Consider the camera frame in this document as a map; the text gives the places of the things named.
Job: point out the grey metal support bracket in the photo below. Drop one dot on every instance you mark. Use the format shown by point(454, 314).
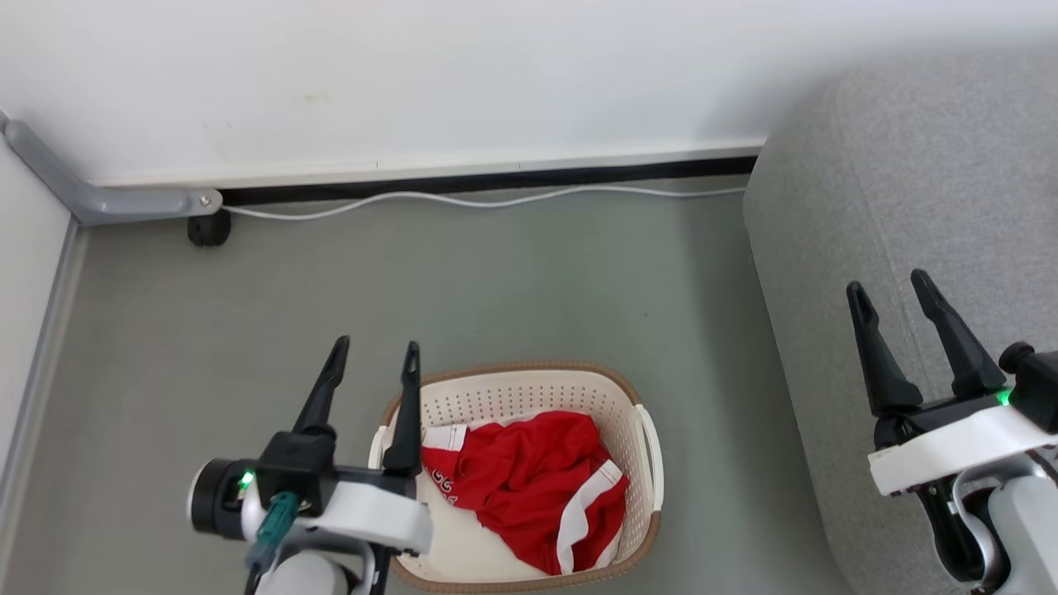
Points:
point(124, 201)

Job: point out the black caster wheel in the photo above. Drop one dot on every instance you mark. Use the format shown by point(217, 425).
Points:
point(208, 230)

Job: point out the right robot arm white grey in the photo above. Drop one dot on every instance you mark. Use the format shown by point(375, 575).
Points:
point(1025, 529)

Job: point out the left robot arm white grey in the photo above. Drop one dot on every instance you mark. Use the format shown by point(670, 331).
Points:
point(306, 578)

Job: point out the cream perforated laundry basket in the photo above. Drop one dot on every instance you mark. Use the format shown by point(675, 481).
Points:
point(529, 392)

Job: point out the grey floor skirting strip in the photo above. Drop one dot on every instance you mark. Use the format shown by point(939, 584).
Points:
point(37, 364)

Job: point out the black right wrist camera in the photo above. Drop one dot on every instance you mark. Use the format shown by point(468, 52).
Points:
point(1040, 388)

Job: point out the white black wall baseboard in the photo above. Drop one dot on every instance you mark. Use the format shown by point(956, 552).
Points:
point(496, 169)

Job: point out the red white sports jersey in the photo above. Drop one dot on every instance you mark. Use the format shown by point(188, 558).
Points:
point(529, 471)

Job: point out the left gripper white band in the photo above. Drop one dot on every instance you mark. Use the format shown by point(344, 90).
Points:
point(372, 512)

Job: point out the grey fabric sofa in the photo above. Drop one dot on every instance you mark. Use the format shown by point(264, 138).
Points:
point(909, 207)

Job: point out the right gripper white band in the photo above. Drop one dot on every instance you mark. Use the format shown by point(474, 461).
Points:
point(950, 450)

